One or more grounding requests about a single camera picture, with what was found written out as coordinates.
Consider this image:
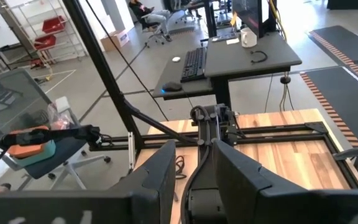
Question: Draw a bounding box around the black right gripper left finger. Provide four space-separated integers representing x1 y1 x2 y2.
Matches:
109 140 177 224

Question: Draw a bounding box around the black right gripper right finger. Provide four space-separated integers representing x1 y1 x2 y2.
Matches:
213 140 316 224

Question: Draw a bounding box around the black computer mouse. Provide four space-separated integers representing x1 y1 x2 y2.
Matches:
161 81 183 93

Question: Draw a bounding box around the black keyboard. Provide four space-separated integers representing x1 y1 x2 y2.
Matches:
180 46 208 83

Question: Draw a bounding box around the black side desk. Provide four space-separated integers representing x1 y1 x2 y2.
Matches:
152 29 303 110

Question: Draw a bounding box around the orange and teal object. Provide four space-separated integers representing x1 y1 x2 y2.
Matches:
7 126 57 167

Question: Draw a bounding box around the black striped-edge floor mat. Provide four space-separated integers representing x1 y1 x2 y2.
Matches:
300 66 358 147
308 25 358 94

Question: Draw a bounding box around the cardboard box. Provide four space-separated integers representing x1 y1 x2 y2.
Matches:
99 29 130 52

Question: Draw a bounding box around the white mug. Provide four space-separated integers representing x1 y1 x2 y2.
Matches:
240 27 258 49

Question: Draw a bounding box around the person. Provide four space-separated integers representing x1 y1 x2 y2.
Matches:
128 0 173 41

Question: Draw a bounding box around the mesh back office chair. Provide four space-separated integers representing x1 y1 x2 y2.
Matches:
0 68 111 191

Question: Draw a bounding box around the black desk monitor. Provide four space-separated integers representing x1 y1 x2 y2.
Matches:
231 0 278 39

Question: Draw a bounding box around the red storage bin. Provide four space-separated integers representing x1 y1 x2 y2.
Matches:
41 15 67 34
33 34 57 50

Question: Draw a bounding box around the black hanging cable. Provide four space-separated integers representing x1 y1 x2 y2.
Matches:
85 0 170 122

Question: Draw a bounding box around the black curved strap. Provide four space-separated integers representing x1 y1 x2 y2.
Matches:
249 50 269 65

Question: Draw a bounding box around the black aluminium rig frame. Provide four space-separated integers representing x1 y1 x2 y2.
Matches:
61 0 358 190

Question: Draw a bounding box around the white wire shelf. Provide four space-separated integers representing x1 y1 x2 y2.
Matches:
0 0 88 63

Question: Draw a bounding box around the yellow hanging cable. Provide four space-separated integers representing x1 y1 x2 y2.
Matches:
267 0 287 41

